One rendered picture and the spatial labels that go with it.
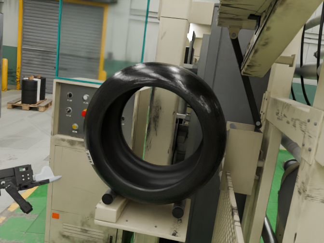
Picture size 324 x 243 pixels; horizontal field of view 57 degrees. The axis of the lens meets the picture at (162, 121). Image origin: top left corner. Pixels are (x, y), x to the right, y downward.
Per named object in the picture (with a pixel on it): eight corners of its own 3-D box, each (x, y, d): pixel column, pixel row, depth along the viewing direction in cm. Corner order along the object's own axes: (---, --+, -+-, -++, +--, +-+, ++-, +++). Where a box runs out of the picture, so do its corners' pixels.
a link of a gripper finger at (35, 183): (49, 179, 103) (21, 184, 98) (50, 183, 103) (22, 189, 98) (47, 178, 107) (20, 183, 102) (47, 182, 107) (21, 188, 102)
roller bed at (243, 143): (218, 175, 159) (227, 121, 153) (246, 180, 157) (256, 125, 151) (219, 189, 139) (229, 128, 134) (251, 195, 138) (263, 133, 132)
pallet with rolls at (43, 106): (22, 101, 799) (23, 72, 785) (53, 104, 813) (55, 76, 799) (6, 108, 683) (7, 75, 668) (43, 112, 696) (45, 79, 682)
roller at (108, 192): (129, 176, 151) (123, 169, 150) (136, 170, 149) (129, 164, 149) (106, 207, 116) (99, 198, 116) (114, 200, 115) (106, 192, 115)
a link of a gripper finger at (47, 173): (61, 163, 107) (33, 168, 102) (63, 180, 106) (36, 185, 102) (59, 163, 109) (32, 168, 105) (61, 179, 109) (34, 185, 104)
